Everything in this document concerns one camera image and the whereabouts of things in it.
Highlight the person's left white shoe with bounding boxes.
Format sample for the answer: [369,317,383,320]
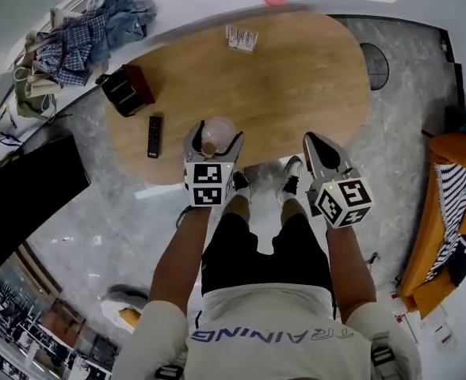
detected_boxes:
[231,170,254,204]

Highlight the person's right leg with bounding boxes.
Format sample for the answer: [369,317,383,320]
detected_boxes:
[281,197,310,229]

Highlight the blue plaid shirt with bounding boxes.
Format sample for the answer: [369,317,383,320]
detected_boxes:
[36,9,112,89]

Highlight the grey shoulder strap buckle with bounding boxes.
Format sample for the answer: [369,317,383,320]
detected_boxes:
[370,344,397,368]
[155,363,185,380]

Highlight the person's white shoe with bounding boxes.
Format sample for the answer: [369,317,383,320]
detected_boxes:
[277,155,306,206]
[231,170,254,204]

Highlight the black remote control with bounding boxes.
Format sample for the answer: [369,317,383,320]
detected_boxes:
[146,115,165,160]

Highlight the olive green bag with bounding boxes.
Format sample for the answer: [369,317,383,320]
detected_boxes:
[12,63,58,121]

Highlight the person's leg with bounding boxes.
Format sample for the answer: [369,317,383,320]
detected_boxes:
[281,197,310,229]
[220,193,252,230]

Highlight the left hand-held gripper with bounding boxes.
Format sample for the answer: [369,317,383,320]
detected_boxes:
[183,120,245,207]

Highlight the person's white t-shirt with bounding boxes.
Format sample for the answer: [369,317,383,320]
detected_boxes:
[112,284,422,380]

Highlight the person's left leg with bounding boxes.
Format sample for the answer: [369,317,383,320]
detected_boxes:
[220,193,252,230]

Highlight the dark wooden box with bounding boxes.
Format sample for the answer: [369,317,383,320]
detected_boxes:
[100,63,157,119]

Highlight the black teal box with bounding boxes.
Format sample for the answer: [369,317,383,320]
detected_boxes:
[444,104,466,135]

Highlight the blue mesh trash bin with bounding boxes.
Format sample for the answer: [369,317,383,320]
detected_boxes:
[358,42,390,92]

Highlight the person's right white shoe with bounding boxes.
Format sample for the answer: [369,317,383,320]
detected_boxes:
[277,155,306,206]

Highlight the grey left shoulder strap buckle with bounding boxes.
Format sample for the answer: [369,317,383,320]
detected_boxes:
[155,363,185,380]

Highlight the person's right forearm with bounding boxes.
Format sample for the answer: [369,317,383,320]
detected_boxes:
[325,222,377,325]

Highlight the grey right shoulder strap buckle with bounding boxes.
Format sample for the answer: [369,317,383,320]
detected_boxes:
[370,344,397,368]

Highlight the person's black shorts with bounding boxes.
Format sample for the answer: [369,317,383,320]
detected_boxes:
[200,211,334,297]

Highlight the black glass cabinet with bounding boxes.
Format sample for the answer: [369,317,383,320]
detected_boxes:
[0,135,92,275]

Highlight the orange sofa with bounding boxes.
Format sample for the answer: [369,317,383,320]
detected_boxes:
[397,131,466,321]

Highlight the black white striped blanket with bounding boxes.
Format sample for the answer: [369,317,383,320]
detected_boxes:
[425,162,466,285]

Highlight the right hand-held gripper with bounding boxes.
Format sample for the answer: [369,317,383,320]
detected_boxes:
[303,131,375,229]

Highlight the person's left forearm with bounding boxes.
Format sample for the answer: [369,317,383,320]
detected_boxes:
[147,205,215,317]

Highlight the wooden oval coffee table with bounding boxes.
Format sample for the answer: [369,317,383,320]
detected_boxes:
[104,8,371,185]

